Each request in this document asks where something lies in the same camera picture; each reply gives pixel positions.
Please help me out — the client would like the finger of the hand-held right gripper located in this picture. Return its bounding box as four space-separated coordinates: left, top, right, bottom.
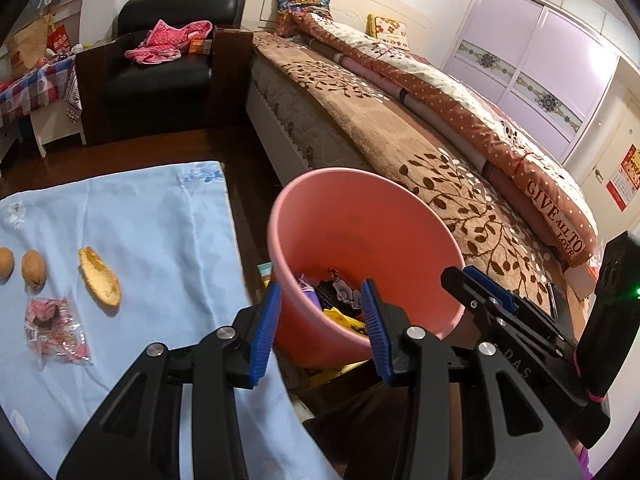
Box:
441 267 571 376
462 266 576 356

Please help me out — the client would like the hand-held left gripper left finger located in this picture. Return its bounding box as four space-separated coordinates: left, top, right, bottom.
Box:
56 281 283 480

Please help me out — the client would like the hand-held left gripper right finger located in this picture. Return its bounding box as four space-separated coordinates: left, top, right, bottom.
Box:
361 278 586 480

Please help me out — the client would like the black ribbed plastic piece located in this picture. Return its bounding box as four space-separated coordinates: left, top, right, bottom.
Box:
316 280 346 311

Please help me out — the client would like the pink plastic bucket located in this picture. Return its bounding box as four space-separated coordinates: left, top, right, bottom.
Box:
266 167 466 368

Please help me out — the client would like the yellow printed wrapper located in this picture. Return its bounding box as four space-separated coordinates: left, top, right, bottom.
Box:
324 308 372 335

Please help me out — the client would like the pink white printed wrapper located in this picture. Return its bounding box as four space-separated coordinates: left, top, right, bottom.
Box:
327 269 363 307

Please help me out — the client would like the purple plastic wrapper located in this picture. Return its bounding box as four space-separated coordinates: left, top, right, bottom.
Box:
295 272 323 311

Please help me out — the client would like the yellow packet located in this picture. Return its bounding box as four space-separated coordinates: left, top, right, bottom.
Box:
310 360 373 388

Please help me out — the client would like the person's dark trouser leg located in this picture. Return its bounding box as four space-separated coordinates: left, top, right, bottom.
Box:
302 382 463 480

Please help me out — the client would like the white door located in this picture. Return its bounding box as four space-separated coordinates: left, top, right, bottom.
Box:
575 105 640 241

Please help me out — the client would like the light blue floral tablecloth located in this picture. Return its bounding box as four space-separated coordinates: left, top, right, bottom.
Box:
0 161 341 480

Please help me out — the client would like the polka dot quilt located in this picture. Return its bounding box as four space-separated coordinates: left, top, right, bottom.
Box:
277 10 598 268

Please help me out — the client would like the long orange peel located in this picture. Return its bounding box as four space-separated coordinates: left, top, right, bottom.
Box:
77 246 122 308

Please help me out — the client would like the brown leaf-patterned blanket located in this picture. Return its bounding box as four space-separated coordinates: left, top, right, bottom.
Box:
250 32 571 291

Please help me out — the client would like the clear red candy wrapper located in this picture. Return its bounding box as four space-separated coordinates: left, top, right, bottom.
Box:
24 297 93 367

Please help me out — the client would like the lilac sliding-door wardrobe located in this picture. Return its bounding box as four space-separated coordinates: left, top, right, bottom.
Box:
444 0 621 161

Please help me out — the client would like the black leather armchair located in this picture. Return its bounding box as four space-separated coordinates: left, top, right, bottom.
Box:
75 0 254 147

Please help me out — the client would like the yellow floral pillow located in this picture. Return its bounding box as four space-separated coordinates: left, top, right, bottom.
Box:
366 13 408 51

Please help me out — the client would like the black white patterned cloth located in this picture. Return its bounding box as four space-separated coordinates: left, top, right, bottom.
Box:
62 75 83 126

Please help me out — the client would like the pink polka dot clothing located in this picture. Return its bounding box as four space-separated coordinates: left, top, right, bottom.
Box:
124 19 213 66

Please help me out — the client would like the colourful cartoon pillow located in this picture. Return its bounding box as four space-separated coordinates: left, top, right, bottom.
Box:
275 0 332 18

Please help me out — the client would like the checked table cover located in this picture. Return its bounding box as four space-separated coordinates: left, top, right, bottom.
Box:
0 55 78 126

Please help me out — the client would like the red gift bag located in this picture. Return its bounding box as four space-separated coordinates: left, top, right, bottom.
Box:
47 24 73 56

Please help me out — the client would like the brown paper bag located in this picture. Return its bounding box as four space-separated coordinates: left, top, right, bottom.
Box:
6 15 53 78

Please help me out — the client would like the red wall calendar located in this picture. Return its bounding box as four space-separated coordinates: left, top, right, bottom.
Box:
606 144 640 212

